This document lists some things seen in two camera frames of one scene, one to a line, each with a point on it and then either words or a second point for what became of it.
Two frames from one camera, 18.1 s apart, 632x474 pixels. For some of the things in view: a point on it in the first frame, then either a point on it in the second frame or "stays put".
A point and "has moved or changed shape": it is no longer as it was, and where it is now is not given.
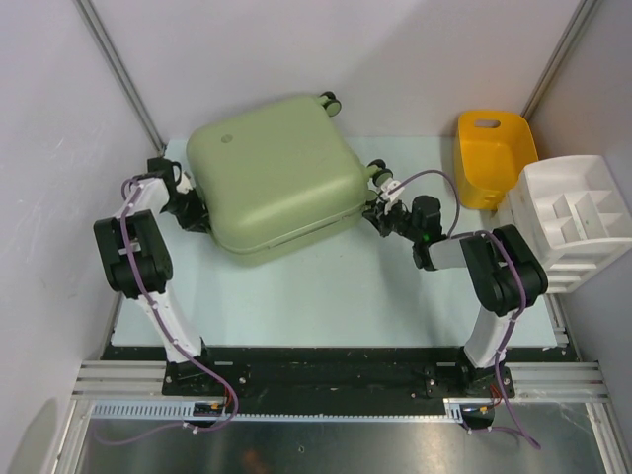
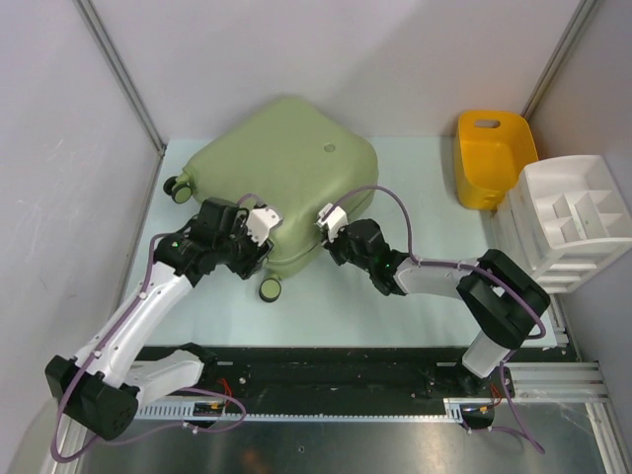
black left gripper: [198, 220] -> [256, 254]
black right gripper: [381, 218] -> [332, 246]
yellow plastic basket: [491, 150] stays put
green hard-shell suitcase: [276, 176] has moved or changed shape
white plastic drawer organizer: [569, 212] stays put
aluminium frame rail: [535, 382] stays put
